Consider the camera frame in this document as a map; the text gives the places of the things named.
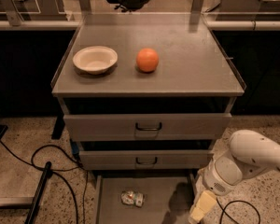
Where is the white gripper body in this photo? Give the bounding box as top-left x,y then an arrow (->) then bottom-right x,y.
203,151 -> 265,196

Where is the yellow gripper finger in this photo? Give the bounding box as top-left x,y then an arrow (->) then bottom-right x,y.
188,190 -> 217,224

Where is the crushed 7up can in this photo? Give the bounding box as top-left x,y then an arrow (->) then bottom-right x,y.
120,190 -> 145,207

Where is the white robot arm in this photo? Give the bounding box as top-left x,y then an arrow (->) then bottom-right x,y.
188,130 -> 280,224

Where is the bottom grey drawer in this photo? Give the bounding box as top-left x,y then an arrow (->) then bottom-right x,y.
92,173 -> 196,224

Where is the grey drawer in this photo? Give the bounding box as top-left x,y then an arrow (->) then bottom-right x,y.
63,113 -> 231,141
79,150 -> 213,170
92,173 -> 196,224

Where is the top grey drawer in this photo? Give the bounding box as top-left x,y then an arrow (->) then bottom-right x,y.
63,113 -> 231,141

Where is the grey drawer cabinet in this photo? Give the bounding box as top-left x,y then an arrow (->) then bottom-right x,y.
50,12 -> 246,179

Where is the middle grey drawer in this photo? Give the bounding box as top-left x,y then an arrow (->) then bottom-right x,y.
79,150 -> 213,170

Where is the orange fruit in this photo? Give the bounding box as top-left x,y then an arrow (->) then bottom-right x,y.
136,48 -> 159,73

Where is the black floor bar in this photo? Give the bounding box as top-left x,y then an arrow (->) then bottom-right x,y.
24,161 -> 51,224

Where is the black cable right floor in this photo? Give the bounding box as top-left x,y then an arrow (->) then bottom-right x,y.
210,158 -> 261,224

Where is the black cable floor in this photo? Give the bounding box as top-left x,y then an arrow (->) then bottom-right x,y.
210,158 -> 261,224
0,133 -> 90,224

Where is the white horizontal rail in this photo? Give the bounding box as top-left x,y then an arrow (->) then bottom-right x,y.
0,21 -> 280,31

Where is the black cable left floor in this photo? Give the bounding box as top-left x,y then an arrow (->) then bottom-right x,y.
0,133 -> 90,224

